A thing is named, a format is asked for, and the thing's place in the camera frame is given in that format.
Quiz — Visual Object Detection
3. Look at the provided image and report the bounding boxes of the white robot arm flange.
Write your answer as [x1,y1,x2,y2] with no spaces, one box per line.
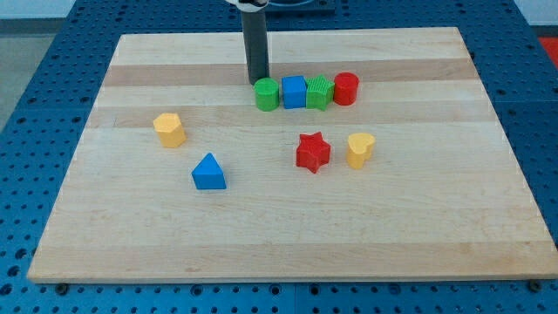
[226,0,269,13]

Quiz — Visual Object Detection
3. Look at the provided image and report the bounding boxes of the red star block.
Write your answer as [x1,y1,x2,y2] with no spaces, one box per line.
[296,132,331,174]

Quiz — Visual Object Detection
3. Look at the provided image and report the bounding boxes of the green cylinder block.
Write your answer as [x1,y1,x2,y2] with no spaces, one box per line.
[254,78,279,112]

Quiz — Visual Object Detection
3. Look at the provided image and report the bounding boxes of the blue cube block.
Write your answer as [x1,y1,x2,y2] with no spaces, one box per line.
[282,76,307,109]

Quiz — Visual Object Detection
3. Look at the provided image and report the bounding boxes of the blue triangle block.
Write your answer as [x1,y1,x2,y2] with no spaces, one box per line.
[191,153,227,190]

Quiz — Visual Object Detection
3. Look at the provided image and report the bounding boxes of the green star block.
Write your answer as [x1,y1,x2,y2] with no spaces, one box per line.
[305,74,335,111]

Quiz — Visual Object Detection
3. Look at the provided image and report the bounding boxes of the yellow heart block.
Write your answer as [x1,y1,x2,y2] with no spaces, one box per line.
[346,133,376,169]

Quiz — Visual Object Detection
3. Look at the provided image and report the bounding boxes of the light wooden board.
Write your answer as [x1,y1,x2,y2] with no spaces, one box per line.
[28,27,557,283]

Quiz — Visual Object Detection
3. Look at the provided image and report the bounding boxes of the red cylinder block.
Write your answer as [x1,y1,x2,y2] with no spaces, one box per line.
[333,72,360,106]

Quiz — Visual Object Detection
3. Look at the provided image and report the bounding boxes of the yellow hexagon block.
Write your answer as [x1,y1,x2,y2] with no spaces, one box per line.
[153,113,187,148]

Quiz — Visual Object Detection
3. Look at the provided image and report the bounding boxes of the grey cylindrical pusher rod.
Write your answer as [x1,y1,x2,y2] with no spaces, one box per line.
[242,9,269,85]

